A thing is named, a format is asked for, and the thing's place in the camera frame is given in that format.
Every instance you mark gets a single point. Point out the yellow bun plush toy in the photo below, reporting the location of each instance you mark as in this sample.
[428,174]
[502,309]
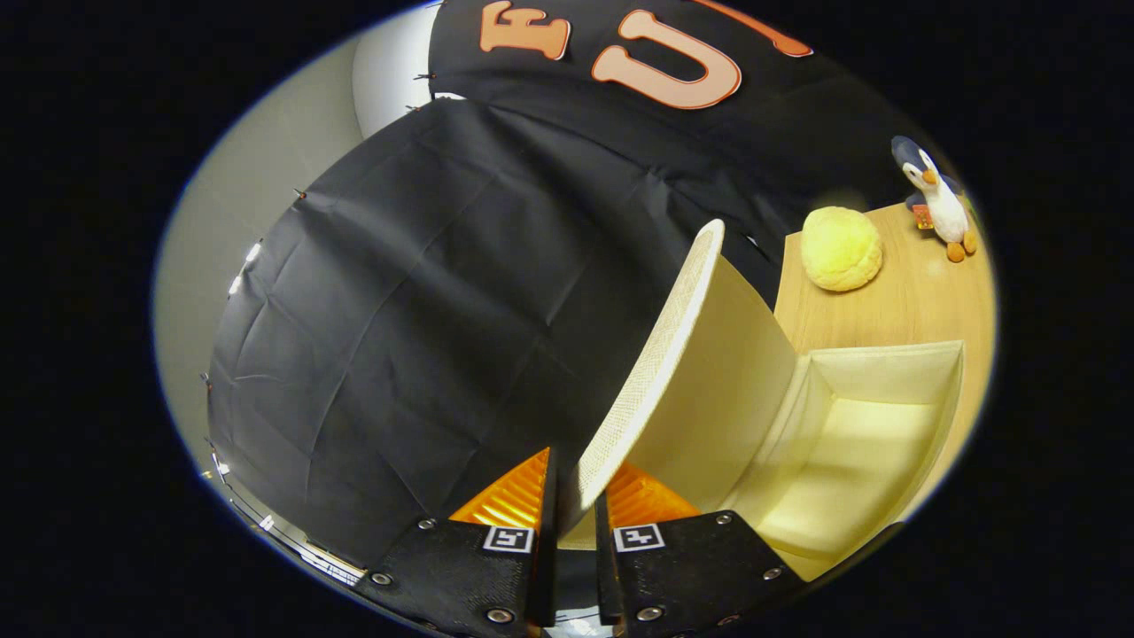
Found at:
[842,251]

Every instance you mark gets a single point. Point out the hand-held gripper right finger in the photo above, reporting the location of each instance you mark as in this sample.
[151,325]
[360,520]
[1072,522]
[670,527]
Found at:
[606,567]

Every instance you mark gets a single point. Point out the cream fabric storage box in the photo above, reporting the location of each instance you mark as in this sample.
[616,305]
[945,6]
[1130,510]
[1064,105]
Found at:
[709,372]

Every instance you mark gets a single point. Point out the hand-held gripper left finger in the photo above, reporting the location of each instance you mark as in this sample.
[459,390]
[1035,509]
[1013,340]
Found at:
[545,549]

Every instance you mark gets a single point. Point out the blue white penguin plush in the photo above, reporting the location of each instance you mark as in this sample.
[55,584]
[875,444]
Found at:
[943,208]

